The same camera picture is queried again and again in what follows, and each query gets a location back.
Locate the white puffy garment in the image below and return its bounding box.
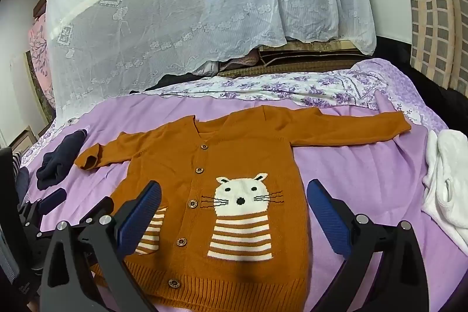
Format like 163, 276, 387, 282
192, 60, 222, 77

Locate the stack of brown folded blankets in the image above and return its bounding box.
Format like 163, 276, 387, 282
217, 38, 370, 79

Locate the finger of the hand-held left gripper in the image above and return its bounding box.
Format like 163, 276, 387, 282
71, 196, 115, 234
20, 188, 67, 221

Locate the white lace cover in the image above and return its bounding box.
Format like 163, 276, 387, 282
46, 0, 377, 123

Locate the beige grey checkered blanket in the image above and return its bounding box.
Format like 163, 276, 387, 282
391, 0, 468, 97

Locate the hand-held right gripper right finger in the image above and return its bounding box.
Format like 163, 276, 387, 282
306, 179, 429, 312

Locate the pink floral cloth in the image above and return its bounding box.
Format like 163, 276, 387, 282
28, 13, 55, 108

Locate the lilac bed sheet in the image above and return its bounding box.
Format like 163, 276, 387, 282
22, 93, 468, 312

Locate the orange knit cat cardigan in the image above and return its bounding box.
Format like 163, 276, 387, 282
74, 105, 412, 312

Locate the purple floral quilt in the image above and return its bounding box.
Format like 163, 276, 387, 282
144, 59, 447, 130

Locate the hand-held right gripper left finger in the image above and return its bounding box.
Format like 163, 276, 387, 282
39, 180, 162, 312

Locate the navy blue garment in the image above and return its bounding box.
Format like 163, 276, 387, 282
36, 129, 88, 190

